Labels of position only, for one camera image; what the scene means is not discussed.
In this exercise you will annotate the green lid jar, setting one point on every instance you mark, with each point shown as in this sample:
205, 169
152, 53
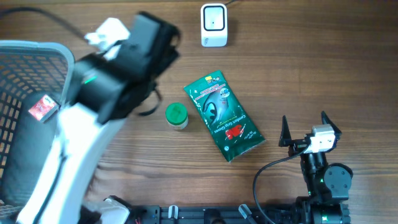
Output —
176, 115

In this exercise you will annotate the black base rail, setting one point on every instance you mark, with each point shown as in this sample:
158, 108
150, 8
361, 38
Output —
278, 213

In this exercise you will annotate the red white small packet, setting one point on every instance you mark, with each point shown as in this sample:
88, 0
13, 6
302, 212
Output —
44, 108

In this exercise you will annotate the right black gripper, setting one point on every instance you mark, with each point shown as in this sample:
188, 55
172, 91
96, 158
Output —
297, 145

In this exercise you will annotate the green 3M gloves pack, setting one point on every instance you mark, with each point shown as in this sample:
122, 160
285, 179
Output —
231, 128

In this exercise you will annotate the grey plastic basket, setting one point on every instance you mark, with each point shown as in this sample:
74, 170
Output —
29, 71

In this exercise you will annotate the white barcode scanner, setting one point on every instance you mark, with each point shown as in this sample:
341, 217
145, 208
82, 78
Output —
214, 25

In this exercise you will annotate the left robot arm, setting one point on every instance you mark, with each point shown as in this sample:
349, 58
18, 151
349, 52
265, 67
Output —
105, 87

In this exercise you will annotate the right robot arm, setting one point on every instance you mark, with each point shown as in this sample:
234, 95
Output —
328, 184

